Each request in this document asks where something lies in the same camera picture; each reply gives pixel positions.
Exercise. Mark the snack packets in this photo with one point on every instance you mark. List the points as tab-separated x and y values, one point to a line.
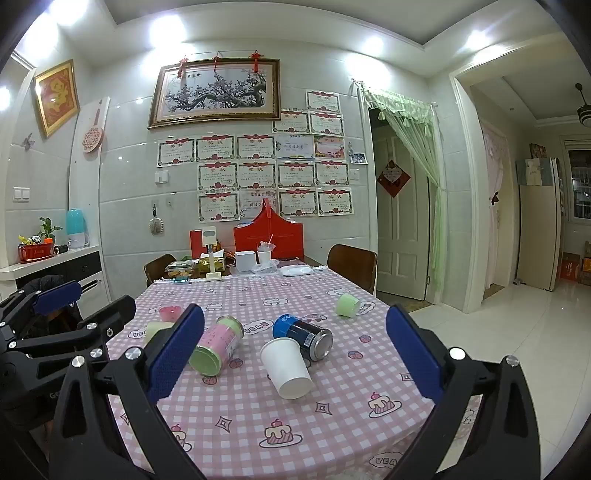
212	264

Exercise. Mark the white paper cup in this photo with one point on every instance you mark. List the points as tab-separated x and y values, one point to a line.
284	369

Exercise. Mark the pink checked tablecloth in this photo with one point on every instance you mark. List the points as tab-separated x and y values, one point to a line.
277	443

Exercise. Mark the white plastic bag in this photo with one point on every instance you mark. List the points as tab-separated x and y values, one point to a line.
296	270

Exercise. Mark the small green cup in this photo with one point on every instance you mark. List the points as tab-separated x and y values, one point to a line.
347	305

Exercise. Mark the small red box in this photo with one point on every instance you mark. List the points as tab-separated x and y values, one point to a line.
195	242

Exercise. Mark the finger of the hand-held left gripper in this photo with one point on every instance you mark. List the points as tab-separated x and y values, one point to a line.
57	297
108	316

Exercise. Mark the pink and green tin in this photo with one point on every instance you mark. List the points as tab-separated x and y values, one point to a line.
214	346

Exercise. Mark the hanging round brush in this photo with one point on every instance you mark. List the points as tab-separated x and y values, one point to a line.
155	226

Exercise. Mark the blue drink can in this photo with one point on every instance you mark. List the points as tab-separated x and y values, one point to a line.
300	332

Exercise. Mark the framed blossom painting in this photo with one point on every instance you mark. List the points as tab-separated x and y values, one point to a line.
214	92

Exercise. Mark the white wall switch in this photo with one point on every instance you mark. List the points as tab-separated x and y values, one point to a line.
161	177
354	174

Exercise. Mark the small pink cup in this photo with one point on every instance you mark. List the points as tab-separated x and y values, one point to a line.
168	314

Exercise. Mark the white panel door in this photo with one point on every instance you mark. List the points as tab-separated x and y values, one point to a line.
406	240

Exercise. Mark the small wall photo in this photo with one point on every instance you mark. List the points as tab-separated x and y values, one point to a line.
358	158

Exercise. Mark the small green plant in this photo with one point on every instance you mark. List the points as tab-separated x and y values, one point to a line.
47	228

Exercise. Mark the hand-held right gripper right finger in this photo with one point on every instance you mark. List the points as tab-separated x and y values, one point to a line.
413	353

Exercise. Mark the clear plastic cup with straw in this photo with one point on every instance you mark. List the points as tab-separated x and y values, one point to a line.
264	258

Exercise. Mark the clear food container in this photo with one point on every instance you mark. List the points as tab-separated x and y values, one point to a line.
180	269

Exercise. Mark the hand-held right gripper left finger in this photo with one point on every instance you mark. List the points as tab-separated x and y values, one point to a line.
178	353

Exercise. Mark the white double light switch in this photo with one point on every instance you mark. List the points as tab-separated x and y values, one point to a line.
21	194

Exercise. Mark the group of wall certificates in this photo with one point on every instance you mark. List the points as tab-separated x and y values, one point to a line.
256	175

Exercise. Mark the red gift bag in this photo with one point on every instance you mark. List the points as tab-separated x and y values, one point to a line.
270	230

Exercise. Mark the light blue thermos jug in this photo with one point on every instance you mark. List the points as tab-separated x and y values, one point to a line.
77	226

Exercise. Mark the white and black cabinet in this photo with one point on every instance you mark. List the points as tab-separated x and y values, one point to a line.
69	267

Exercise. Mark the gold framed red picture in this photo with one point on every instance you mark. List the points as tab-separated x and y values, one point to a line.
56	98

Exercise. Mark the brown wooden chair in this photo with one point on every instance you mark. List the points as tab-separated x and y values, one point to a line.
159	267
351	267

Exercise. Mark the pink round wall ornament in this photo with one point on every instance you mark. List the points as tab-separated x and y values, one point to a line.
92	136

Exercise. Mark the white square box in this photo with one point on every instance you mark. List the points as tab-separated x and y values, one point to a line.
245	263

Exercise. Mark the white desk lamp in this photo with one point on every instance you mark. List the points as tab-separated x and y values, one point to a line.
211	237

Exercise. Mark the red diamond door decoration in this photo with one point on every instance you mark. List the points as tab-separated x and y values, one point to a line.
393	179

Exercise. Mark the red hanging knot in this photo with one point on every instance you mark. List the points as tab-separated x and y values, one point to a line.
183	64
217	61
255	60

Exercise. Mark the green lace curtain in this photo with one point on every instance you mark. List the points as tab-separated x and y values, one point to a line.
436	207

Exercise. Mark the white refrigerator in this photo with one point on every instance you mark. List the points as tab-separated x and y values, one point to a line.
538	230

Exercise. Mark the small pale yellow cup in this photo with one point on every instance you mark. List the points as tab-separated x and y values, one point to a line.
154	331

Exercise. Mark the cardboard box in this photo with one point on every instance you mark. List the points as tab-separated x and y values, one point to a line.
571	266

